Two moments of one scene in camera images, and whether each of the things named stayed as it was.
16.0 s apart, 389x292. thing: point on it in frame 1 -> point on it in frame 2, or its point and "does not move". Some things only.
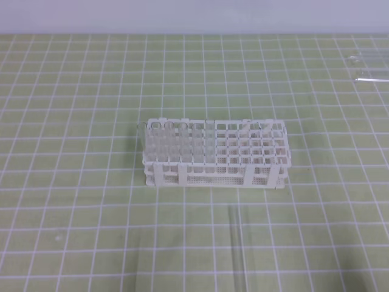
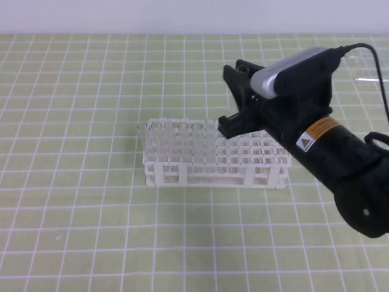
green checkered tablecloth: (76, 215) does not move
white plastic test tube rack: (232, 152) does not move
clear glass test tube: (372, 79) does not move
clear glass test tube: (236, 249) -> (242, 69)
